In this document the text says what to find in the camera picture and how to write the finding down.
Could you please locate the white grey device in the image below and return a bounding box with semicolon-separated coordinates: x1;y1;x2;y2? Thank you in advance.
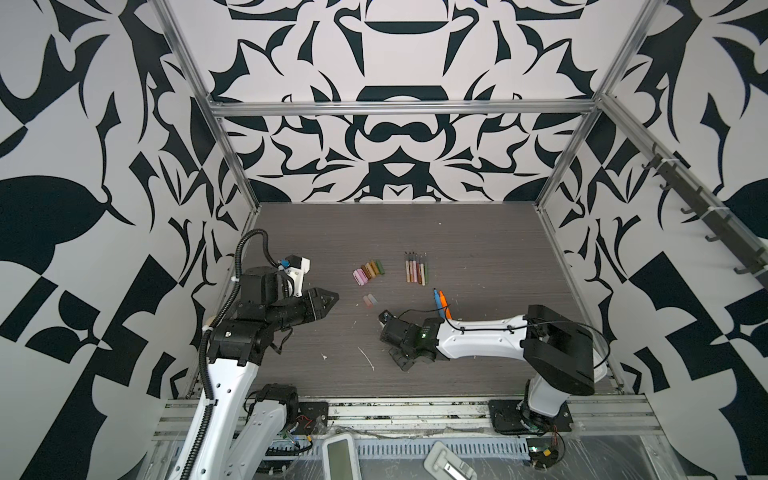
423;441;478;480

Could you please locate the light pink pen cap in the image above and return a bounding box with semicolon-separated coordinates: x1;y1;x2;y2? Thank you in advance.
353;270;366;286

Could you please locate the white tablet device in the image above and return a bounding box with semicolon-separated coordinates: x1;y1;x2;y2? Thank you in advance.
322;433;362;480

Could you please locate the blue highlighter marker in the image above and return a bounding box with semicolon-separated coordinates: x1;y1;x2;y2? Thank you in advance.
433;289;446;319

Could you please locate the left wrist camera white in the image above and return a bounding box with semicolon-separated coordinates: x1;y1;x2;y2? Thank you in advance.
279;255;311;297

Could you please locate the black coat hook rail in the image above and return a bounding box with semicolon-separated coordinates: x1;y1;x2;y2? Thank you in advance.
643;142;767;290

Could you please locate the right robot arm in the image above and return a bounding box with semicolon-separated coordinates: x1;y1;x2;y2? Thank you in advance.
379;304;608;430

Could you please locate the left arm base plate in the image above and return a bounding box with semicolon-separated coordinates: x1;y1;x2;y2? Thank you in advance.
289;401;329;436

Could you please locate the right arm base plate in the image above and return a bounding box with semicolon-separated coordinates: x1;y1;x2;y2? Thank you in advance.
488;399;572;436

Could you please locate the orange highlighter marker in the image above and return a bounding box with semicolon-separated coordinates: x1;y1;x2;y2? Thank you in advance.
438;290;452;320

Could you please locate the small circuit board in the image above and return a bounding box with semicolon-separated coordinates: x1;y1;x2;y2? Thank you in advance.
526;434;567;471

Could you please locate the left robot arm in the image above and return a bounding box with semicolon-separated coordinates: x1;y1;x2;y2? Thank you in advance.
169;228;339;479

